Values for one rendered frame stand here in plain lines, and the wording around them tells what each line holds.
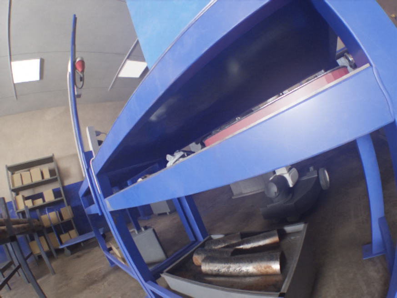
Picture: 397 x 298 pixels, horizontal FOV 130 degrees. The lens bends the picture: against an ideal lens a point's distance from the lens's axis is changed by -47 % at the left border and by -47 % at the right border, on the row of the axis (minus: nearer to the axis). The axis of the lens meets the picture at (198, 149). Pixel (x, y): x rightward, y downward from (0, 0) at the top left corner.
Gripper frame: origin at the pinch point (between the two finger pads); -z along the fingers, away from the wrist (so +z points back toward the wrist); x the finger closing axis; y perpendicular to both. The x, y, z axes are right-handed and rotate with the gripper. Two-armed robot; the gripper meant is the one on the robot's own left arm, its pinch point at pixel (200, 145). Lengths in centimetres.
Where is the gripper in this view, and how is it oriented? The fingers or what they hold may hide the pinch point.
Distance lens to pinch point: 122.7
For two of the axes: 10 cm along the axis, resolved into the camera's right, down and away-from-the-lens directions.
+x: 2.8, 5.5, 7.9
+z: 3.6, -8.2, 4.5
